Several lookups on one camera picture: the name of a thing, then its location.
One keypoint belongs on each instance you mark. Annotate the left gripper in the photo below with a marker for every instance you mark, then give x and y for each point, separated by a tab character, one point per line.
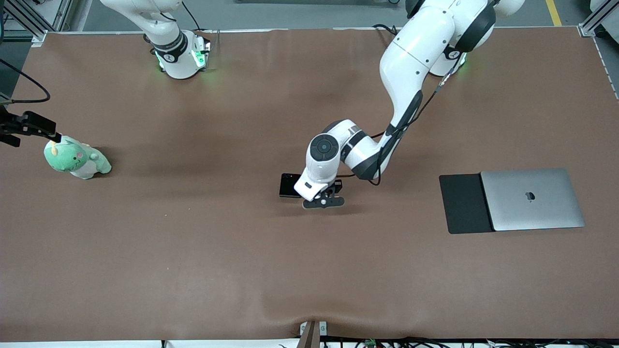
335	185

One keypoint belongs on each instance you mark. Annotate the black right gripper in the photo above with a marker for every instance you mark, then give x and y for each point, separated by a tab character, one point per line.
33	123

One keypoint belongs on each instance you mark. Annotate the black phone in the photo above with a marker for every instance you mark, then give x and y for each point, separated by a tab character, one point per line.
287	186

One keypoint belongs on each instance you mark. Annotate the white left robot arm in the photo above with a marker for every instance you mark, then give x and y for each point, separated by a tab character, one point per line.
416	58

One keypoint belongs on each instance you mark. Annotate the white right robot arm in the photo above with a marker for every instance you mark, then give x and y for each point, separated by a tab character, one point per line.
174	58

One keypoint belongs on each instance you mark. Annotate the black mouse pad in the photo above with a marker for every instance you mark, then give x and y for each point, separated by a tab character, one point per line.
464	205

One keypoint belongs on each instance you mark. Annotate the green plush dinosaur toy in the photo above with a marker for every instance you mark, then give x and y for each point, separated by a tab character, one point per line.
77	162

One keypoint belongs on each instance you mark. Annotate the brown table cover mat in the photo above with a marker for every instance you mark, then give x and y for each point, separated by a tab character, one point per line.
309	270

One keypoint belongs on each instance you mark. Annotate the silver laptop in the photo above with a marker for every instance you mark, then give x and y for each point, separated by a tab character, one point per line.
532	199

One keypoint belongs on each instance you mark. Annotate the grey aluminium frame post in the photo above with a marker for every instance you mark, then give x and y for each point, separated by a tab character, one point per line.
41	36
592	24

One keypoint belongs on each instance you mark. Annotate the camera post clamp bracket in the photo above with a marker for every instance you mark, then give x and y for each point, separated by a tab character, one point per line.
310	336

